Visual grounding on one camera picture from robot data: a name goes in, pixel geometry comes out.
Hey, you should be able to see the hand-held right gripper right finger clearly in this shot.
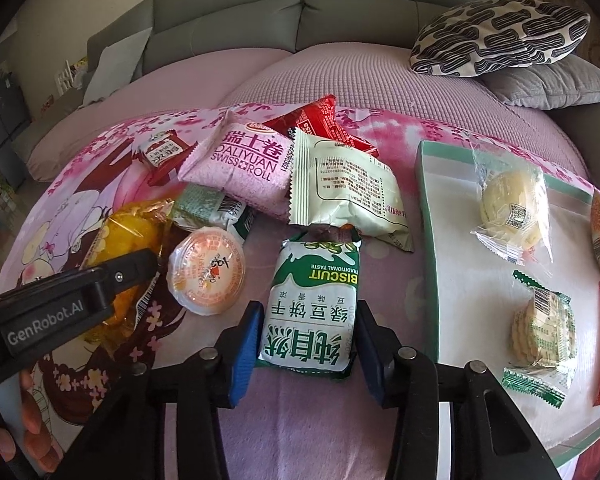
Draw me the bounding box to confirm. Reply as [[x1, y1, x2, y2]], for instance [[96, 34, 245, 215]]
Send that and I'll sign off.
[[355, 300, 563, 480]]

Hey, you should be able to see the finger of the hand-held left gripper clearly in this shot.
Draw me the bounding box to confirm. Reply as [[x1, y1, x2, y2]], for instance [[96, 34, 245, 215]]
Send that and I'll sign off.
[[102, 250, 161, 303]]

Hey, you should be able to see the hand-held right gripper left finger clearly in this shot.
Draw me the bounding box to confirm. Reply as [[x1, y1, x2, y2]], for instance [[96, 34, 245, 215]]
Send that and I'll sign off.
[[65, 301, 266, 480]]

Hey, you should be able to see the yellow clear snack packet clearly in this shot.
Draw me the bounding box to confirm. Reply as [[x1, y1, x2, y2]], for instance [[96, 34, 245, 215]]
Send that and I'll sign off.
[[82, 199, 176, 346]]

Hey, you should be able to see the orange jelly cup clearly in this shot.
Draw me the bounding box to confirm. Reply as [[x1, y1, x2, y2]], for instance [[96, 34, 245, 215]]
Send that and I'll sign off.
[[167, 227, 246, 317]]

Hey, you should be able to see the green and white biscuit packet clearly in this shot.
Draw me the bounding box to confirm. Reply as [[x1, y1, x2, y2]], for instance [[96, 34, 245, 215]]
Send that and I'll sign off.
[[256, 232, 363, 381]]

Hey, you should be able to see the green patterned snack packet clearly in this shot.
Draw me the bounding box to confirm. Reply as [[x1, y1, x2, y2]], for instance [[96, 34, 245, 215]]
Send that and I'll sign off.
[[171, 185, 256, 241]]

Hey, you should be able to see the red and white biscuit packet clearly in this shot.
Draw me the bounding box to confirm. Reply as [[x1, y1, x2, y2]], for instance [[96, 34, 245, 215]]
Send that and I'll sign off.
[[132, 129, 196, 186]]

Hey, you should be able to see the teal cardboard box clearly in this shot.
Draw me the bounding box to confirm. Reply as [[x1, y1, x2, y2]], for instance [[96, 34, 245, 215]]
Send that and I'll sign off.
[[414, 140, 600, 466]]

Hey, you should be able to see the pink swiss roll packet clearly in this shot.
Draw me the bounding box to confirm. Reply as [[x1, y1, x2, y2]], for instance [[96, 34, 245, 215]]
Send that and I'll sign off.
[[177, 110, 293, 222]]

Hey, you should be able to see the cream snack packet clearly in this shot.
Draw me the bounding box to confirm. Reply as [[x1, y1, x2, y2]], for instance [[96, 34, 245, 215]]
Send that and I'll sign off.
[[287, 127, 415, 253]]

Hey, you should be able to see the clear green-edged biscuit packet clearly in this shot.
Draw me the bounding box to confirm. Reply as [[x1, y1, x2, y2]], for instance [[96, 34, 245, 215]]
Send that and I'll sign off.
[[501, 270, 578, 408]]

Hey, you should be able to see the clear round pastry packet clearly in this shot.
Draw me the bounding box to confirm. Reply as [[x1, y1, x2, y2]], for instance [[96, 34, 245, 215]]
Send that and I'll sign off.
[[470, 149, 553, 266]]

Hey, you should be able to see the person's left hand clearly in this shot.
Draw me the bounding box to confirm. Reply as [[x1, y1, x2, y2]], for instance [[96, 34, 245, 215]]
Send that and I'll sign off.
[[19, 367, 63, 475]]

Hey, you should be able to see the dark cabinet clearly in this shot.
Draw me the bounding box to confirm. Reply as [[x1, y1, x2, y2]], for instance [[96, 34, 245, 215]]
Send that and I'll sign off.
[[0, 72, 33, 191]]

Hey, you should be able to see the small white rack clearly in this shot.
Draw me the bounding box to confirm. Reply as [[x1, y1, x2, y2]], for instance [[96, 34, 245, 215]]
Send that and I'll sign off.
[[55, 57, 88, 93]]

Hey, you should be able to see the white flat cushion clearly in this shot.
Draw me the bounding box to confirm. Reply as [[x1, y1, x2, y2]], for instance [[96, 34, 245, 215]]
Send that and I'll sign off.
[[82, 27, 153, 106]]

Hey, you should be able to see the red crinkled snack packet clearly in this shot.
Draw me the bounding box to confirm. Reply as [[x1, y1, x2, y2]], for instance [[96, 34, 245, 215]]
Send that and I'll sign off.
[[265, 94, 381, 158]]

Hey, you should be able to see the grey sofa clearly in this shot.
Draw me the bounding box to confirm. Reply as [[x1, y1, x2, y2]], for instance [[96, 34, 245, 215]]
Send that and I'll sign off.
[[87, 0, 600, 191]]

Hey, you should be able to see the grey pillow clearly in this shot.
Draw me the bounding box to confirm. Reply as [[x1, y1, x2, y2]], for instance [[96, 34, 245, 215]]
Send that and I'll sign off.
[[480, 52, 600, 111]]

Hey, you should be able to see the black and white patterned pillow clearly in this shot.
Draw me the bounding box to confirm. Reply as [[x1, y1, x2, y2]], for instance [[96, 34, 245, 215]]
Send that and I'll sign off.
[[410, 0, 592, 77]]

